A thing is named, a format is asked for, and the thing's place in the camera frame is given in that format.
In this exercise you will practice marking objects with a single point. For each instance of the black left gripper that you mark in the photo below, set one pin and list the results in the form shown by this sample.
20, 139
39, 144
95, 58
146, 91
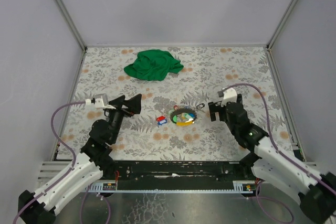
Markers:
122, 105

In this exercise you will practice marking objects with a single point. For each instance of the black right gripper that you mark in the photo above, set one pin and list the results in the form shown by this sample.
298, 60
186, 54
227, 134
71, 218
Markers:
217, 108

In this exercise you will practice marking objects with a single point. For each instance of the green key tag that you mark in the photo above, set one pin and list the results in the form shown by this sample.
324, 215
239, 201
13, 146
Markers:
187, 116

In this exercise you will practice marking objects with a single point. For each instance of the blue key tag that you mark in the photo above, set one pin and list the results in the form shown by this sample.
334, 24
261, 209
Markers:
162, 122

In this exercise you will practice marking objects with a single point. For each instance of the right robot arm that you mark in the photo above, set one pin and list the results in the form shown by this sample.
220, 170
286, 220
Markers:
311, 189

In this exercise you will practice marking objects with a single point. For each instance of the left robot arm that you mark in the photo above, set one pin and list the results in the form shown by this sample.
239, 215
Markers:
92, 163

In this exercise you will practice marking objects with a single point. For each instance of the floral table mat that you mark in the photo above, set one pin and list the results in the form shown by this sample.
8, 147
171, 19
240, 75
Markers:
206, 70

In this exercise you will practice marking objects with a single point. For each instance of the green crumpled cloth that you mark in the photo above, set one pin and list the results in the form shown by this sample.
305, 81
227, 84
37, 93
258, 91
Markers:
153, 65

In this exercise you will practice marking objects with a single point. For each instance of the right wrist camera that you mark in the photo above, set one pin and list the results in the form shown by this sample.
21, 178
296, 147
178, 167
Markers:
228, 95

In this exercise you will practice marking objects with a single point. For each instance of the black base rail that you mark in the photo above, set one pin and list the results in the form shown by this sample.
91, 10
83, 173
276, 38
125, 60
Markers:
177, 175

